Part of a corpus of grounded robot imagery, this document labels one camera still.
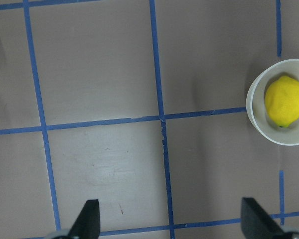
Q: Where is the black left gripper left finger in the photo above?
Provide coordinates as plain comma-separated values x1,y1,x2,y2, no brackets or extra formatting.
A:
67,199,100,239

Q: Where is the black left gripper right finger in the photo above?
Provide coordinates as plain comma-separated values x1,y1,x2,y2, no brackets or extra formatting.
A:
241,197,285,239

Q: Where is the white round bowl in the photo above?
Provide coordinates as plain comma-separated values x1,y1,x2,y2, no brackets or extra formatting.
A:
246,59,299,146

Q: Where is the yellow lemon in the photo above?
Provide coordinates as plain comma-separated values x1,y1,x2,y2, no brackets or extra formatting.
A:
264,75,299,128

